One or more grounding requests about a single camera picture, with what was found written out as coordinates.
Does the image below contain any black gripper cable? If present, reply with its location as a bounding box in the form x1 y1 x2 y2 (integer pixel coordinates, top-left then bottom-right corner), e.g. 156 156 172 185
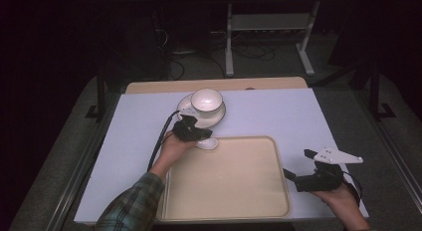
342 170 364 205
146 109 182 173

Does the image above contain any white metal table frame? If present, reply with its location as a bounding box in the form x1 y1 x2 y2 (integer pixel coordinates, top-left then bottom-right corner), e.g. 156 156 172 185
224 0 321 78

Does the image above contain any person's left hand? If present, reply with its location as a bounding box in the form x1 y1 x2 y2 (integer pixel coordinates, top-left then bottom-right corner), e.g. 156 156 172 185
154 132 199 175

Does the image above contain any black metal stand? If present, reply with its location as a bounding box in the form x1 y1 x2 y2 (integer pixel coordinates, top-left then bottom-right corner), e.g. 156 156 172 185
368 61 398 121
85 66 107 121

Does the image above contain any white ceramic spoon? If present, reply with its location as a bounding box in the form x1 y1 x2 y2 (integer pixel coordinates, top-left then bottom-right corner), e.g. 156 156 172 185
195 137 219 151

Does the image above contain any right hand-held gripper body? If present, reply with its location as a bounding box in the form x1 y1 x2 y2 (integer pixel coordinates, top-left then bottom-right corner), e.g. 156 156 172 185
293 145 364 193

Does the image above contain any white plate with dark rim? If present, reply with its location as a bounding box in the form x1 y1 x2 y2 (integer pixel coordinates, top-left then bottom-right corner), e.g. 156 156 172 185
175 93 227 130

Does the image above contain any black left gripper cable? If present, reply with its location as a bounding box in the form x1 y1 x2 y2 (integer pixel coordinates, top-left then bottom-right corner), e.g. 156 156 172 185
146 109 182 173

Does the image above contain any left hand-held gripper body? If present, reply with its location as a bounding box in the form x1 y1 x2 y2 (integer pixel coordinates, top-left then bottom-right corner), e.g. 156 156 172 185
171 106 204 142

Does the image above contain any white ceramic bowl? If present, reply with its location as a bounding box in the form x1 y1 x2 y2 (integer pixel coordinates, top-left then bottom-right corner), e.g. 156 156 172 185
190 88 224 114

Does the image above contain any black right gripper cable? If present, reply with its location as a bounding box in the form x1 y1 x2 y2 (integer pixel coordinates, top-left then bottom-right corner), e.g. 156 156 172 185
342 170 364 205

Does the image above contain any person's right hand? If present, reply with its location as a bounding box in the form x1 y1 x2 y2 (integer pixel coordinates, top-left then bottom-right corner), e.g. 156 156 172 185
312 183 362 210

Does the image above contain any beige plastic tray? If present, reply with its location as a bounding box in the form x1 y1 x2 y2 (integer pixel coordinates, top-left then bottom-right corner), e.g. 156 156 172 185
153 134 293 222

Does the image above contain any black floor cable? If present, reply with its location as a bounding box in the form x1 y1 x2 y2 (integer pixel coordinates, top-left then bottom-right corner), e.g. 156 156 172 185
231 43 277 62
168 50 227 82

